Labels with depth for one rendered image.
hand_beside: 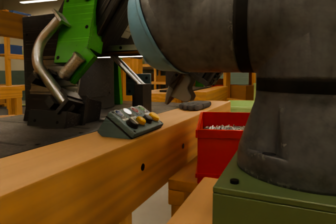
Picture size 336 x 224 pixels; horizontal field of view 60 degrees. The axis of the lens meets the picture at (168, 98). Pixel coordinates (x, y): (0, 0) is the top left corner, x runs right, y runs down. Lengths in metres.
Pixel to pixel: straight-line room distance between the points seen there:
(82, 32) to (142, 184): 0.46
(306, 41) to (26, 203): 0.36
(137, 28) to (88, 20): 0.54
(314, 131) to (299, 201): 0.06
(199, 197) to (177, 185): 0.22
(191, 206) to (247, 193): 0.17
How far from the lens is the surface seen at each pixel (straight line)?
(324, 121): 0.29
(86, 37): 0.86
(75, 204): 0.49
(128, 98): 1.76
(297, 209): 0.28
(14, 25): 1.30
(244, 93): 3.83
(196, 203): 0.45
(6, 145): 0.65
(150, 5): 0.35
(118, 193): 0.59
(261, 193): 0.28
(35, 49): 0.93
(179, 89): 0.68
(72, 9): 0.94
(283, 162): 0.29
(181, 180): 0.68
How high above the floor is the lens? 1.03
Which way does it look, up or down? 4 degrees down
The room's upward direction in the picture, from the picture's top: straight up
